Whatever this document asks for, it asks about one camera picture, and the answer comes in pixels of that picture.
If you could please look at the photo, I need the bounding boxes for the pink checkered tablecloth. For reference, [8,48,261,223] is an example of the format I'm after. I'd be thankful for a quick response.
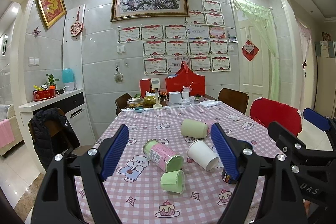
[102,104,279,223]

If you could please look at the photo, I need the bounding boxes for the white desk lamp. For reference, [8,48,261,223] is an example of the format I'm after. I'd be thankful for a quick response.
[151,78,162,109]

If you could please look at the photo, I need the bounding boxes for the brown wooden chair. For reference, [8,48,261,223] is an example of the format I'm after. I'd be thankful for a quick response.
[218,88,249,114]

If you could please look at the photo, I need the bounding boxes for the framed blossom painting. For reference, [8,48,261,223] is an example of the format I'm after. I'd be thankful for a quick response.
[111,0,190,22]

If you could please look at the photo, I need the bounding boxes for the dark chair at wall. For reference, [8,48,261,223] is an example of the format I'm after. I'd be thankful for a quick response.
[114,93,131,115]

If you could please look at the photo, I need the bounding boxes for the potted plant red pot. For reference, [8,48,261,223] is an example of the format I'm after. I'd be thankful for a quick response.
[33,74,60,102]

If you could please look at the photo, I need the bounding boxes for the red gift bag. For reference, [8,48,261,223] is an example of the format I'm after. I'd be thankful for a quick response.
[165,61,206,96]

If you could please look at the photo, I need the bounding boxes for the red round hanging ornament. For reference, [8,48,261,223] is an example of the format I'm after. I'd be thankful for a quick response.
[70,7,83,37]

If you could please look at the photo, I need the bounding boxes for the black jacket on chair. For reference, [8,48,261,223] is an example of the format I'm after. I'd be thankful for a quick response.
[29,108,80,169]

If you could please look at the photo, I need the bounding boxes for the small light green cup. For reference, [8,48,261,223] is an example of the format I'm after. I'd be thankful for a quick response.
[160,169,185,194]

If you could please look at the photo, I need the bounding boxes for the white crumpled tissue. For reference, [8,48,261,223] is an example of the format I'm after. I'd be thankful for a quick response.
[227,114,241,121]

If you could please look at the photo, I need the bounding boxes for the plastic drink cup with straw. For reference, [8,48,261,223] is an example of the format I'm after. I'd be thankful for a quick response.
[182,83,193,100]

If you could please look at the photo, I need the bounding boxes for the green sheer curtain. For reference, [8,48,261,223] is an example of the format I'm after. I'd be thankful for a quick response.
[231,0,281,102]

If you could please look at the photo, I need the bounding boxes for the pink green can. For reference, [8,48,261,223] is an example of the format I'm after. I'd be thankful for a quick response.
[143,139,184,172]

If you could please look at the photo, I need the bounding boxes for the blue humidifier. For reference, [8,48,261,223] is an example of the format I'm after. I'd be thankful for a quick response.
[62,68,76,91]

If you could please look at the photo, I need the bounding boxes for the white door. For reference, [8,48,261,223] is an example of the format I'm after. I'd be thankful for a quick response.
[236,11,270,115]

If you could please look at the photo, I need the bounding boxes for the red covered chair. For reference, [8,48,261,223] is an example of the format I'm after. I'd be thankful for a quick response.
[249,97,302,136]

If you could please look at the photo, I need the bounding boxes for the gold framed red picture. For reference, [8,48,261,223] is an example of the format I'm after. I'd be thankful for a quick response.
[35,0,67,30]

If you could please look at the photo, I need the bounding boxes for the pale green cup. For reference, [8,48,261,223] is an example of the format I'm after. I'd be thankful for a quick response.
[181,119,209,139]

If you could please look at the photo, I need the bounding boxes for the small red box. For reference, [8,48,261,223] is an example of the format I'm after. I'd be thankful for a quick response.
[139,79,151,97]

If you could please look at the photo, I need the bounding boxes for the white paper cup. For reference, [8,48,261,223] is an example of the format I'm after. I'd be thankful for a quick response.
[187,140,219,171]

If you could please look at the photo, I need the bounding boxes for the white box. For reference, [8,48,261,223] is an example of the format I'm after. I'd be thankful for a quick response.
[169,92,182,104]

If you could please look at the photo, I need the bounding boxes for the red diamond door decoration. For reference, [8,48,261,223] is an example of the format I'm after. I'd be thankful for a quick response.
[242,40,259,61]

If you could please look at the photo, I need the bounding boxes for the white sideboard cabinet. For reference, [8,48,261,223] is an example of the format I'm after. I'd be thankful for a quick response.
[18,89,96,170]

